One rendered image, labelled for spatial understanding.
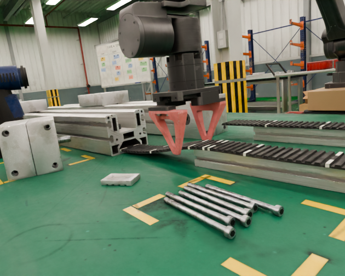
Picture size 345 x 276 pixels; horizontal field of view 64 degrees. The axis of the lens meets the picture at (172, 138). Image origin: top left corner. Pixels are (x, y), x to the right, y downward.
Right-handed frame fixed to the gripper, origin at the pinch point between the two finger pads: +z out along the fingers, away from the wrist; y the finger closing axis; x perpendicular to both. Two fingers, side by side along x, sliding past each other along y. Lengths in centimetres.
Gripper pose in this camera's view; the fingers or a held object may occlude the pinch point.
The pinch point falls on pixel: (191, 143)
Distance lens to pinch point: 46.7
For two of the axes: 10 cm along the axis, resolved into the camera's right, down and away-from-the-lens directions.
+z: 1.1, 9.7, 2.0
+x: 7.0, 0.7, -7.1
